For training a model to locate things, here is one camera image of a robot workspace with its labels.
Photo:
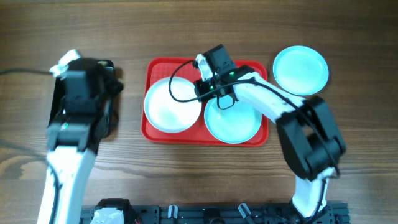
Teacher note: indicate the light blue plate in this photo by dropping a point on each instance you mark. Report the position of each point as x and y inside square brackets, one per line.
[300, 70]
[231, 123]

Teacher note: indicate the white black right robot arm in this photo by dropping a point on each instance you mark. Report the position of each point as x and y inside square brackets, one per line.
[309, 136]

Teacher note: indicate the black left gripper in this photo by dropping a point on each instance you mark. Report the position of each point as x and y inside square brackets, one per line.
[104, 65]

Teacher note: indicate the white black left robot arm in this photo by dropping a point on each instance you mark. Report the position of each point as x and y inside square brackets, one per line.
[68, 170]

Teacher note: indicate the red plastic tray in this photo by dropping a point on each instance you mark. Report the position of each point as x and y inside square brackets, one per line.
[198, 134]

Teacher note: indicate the white round plate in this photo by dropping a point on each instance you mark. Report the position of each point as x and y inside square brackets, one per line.
[166, 114]

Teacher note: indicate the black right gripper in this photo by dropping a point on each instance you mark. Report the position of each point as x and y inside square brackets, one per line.
[205, 90]

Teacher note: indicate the black rectangular tray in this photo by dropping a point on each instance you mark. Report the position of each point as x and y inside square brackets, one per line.
[87, 89]

